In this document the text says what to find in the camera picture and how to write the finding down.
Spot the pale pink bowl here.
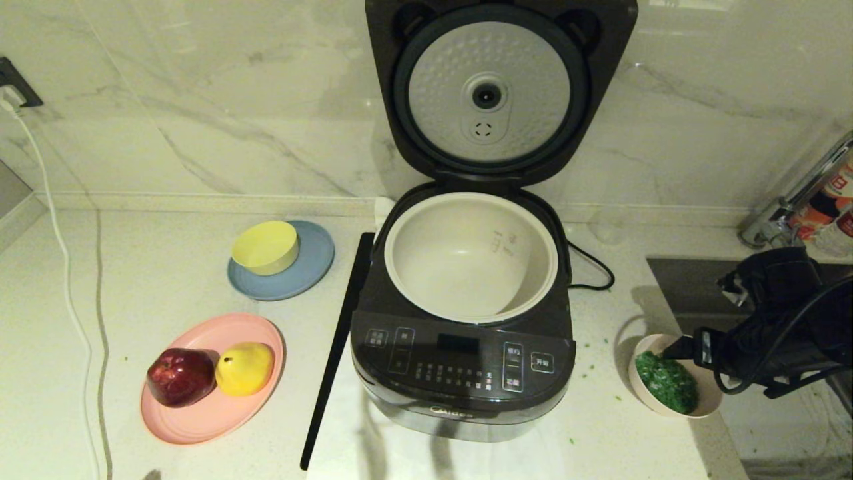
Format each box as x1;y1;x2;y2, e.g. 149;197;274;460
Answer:
628;333;724;419

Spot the black rice cooker lid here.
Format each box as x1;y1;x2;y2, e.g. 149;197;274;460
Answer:
365;0;639;192

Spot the black rice cooker body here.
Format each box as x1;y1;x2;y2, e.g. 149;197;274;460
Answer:
349;183;578;443

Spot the white inner pot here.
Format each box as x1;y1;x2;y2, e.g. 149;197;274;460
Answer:
383;192;560;325

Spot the yellow bowl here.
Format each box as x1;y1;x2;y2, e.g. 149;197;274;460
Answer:
231;221;300;277

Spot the stainless steel sink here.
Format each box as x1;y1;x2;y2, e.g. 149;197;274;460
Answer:
645;257;853;480

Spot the white cloth in sink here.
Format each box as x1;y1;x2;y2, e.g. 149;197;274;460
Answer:
693;373;853;471

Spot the chrome faucet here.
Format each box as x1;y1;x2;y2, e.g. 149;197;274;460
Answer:
737;130;853;253

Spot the red white label bottle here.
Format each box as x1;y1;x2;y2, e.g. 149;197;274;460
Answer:
796;157;853;241

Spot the black tray edge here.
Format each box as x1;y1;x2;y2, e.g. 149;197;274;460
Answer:
299;231;375;471

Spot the blue plate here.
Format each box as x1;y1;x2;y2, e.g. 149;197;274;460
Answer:
227;220;336;302

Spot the yellow pear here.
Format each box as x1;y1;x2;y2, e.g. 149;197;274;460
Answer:
214;341;276;398

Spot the pink plate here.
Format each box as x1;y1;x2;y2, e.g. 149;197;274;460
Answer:
139;313;286;446

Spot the red apple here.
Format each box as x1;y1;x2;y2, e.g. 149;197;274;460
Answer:
147;347;218;408

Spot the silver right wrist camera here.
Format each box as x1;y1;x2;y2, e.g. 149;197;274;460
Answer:
718;268;747;304

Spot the black power cable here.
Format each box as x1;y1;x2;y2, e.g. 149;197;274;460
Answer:
566;239;615;291

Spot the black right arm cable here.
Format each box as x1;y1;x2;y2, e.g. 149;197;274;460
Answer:
712;277;853;397

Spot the white power cable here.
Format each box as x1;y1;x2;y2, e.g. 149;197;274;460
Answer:
0;90;111;480

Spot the black wall socket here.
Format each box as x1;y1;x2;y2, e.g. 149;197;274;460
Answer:
0;57;43;109

